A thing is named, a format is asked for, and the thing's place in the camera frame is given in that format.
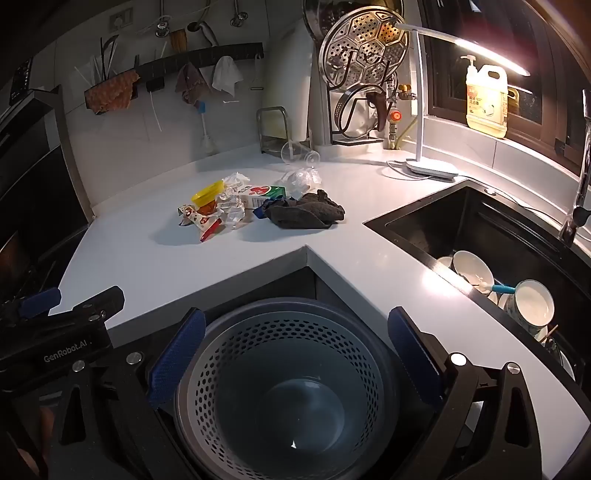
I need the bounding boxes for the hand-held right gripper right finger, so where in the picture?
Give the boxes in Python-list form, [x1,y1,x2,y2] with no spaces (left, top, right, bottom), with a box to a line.
[387,306,561,480]

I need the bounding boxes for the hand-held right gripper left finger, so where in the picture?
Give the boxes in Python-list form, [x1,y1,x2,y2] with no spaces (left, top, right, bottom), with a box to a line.
[46,307,207,480]

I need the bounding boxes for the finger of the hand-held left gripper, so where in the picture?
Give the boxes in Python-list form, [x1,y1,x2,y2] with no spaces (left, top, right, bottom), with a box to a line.
[46,285,126,330]
[0,287,62,320]

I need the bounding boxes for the grey perforated waste bin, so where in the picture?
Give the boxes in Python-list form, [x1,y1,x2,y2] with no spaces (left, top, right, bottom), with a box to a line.
[173,298,446,480]

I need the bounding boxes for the red white snack wrapper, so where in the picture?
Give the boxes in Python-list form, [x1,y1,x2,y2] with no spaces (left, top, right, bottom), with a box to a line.
[178,203,223,244]

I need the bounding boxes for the yellow plastic lid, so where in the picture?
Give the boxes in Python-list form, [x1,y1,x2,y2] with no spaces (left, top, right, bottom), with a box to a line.
[191,181,225,207]

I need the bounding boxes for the clear plastic wrapper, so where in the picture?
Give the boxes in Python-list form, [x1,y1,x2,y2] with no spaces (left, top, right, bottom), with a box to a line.
[215,187,247,230]

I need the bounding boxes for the blue plastic scrap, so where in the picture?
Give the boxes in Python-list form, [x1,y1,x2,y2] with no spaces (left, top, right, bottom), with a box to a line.
[253,198,289,220]

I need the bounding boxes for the dark brown cloth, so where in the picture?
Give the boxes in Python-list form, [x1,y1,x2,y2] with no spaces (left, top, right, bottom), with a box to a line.
[265,189,346,230]

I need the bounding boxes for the clear plastic bag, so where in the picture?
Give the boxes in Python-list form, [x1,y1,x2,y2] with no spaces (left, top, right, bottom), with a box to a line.
[279,167,322,200]

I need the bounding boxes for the white bowl with blue pattern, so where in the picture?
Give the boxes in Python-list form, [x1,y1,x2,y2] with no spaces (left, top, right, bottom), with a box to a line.
[499,279,555,337]
[450,250,495,296]

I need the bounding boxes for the black range hood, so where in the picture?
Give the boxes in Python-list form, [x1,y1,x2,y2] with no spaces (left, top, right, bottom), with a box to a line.
[0,85,95,296]

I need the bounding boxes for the black kitchen sink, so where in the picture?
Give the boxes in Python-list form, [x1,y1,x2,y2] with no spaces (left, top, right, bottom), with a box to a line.
[365,179,591,384]

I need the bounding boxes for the green white carton box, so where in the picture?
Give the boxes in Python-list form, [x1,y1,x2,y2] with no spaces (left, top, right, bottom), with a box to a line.
[238,185,287,210]

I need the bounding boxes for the white plastic strip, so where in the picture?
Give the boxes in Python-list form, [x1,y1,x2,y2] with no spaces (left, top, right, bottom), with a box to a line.
[148,90,163,134]

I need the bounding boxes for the orange dish cloth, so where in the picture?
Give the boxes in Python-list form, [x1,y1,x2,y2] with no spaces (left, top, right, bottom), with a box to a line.
[85,69,140,115]

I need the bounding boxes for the blue white bottle brush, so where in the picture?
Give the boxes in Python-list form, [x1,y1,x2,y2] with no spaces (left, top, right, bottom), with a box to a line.
[196,102,218,157]

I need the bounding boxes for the small black control panel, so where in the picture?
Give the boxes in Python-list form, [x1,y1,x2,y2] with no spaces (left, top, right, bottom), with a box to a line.
[9,58,34,104]

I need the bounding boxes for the clear plastic cup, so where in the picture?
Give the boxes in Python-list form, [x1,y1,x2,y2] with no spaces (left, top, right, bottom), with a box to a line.
[281,141,321,166]

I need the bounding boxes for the brown grey rag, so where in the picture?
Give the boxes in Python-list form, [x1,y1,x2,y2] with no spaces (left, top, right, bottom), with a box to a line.
[175,62,211,106]

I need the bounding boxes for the black and white sticks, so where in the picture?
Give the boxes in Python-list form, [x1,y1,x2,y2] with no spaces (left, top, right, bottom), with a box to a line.
[74,37,121,88]

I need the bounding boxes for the gas pipe with red valve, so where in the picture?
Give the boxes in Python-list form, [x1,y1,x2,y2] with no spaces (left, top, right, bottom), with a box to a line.
[386,78,422,151]

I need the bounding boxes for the white desk lamp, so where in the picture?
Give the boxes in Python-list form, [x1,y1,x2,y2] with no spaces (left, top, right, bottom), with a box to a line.
[402,21,532,178]

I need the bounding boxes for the steel faucet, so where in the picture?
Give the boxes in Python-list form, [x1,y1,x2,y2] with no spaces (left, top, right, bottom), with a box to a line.
[558,88,591,245]

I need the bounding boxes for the steel board rack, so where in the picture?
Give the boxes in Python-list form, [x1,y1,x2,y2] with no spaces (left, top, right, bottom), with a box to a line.
[256,106,294,155]

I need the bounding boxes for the white cloth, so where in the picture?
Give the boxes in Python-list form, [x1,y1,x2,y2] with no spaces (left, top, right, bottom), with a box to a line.
[211,55,244,93]

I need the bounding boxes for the yellow detergent pump bottle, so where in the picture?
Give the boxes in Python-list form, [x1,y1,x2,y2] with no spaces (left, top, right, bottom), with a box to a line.
[460,54,509,140]

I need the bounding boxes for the white hanging peeler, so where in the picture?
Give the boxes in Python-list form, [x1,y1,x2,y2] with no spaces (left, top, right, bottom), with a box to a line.
[250,51,266,90]

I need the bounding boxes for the white cutting board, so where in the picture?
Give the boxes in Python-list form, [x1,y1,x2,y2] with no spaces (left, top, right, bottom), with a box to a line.
[264,28,315,144]

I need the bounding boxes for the hanging steel ladle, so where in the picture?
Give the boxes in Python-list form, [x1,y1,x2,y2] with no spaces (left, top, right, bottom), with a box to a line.
[187,0,220,47]

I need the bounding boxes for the steel perforated steamer plate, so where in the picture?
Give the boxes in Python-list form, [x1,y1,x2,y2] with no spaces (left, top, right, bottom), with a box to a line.
[322,10,411,84]

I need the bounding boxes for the steel steamer pot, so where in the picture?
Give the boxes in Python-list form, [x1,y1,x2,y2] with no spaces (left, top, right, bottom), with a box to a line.
[302,0,407,35]

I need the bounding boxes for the white lamp cable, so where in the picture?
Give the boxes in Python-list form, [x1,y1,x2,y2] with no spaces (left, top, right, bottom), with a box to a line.
[385,159,419,178]

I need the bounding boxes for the pot lid with brown handle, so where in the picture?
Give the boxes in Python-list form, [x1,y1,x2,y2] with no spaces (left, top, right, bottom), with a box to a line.
[333,83,387,139]

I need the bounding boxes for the black wire lid rack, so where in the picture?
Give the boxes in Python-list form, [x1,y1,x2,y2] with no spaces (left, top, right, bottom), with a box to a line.
[323,46,393,146]

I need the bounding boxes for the dark window frame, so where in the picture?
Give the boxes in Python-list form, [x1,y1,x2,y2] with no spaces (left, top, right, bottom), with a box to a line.
[418,0,591,171]

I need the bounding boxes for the black wall hook rail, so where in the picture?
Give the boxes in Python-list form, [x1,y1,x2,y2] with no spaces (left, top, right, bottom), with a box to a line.
[85,42,265,100]

